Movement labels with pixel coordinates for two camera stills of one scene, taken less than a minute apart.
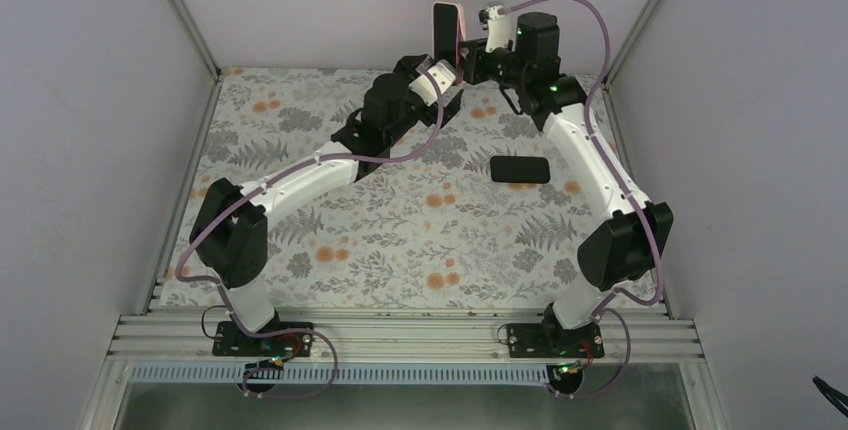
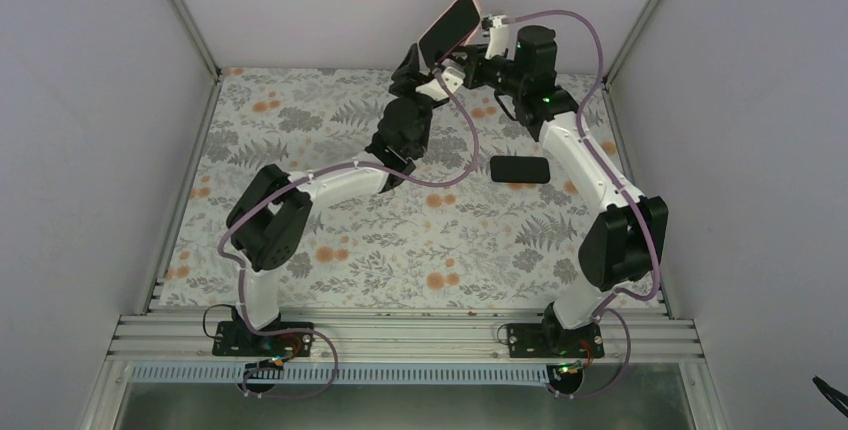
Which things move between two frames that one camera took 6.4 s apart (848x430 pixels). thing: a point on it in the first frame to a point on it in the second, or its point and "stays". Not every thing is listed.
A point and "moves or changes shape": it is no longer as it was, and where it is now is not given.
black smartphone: (445, 32) moves or changes shape
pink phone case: (461, 35) moves or changes shape
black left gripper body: (398, 131) to (407, 80)
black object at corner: (825, 389) stays
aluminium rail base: (402, 336) stays
